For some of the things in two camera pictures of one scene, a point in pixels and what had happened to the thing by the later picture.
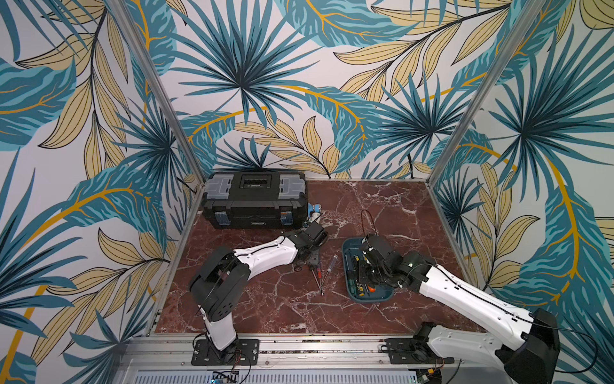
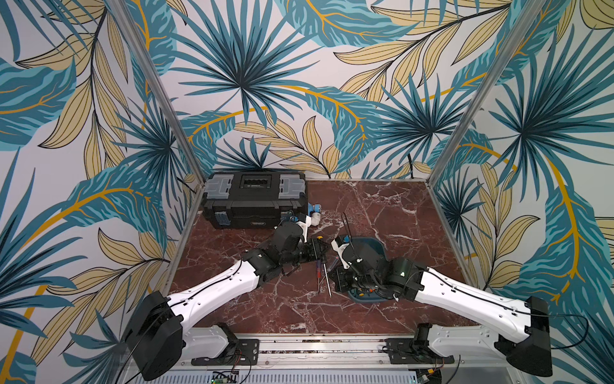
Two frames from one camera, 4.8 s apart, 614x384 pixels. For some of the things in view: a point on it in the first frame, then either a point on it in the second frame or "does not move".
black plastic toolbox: (255, 200) does not move
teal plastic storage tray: (357, 291) does not move
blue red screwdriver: (320, 277) does not move
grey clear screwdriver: (330, 267) -> (324, 262)
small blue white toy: (313, 211) does not move
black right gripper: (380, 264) -> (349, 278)
